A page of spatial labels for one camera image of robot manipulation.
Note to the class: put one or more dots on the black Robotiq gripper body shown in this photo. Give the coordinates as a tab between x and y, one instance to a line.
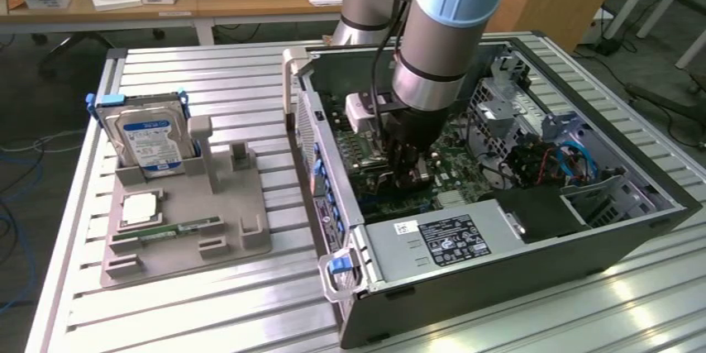
414	127

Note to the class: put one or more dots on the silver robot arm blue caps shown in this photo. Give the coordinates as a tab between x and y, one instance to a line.
436	39

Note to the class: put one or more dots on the green motherboard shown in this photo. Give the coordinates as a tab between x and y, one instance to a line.
458	163

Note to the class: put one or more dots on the silver chipset heatsink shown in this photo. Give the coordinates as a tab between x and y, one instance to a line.
452	200

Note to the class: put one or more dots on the metal disk bay cage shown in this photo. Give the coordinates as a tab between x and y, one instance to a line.
497	115

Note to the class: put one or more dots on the grey power supply unit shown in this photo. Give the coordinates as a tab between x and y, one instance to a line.
397	254

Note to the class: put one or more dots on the black open PC case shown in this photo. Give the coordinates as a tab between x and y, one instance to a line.
497	299

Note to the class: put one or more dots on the wooden cabinet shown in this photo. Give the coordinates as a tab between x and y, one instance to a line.
552	1

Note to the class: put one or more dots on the black power adapter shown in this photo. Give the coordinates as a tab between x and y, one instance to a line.
608	47

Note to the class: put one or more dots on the grey parts rack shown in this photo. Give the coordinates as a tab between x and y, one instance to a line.
182	204

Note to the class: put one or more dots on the green RAM stick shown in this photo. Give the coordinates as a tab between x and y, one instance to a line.
187	227

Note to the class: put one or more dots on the black chair base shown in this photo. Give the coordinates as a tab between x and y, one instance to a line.
47	68
670	98

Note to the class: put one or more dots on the hard disk in blue carrier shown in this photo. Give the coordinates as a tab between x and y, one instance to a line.
146	138

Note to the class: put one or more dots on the silver CPU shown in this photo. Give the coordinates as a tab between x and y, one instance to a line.
139	208

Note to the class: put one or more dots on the wooden desk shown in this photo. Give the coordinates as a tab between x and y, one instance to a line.
71	16

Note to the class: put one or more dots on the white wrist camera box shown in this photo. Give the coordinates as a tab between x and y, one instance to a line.
361	117

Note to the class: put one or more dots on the grey metal bay bracket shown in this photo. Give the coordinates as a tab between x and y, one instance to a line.
606	204

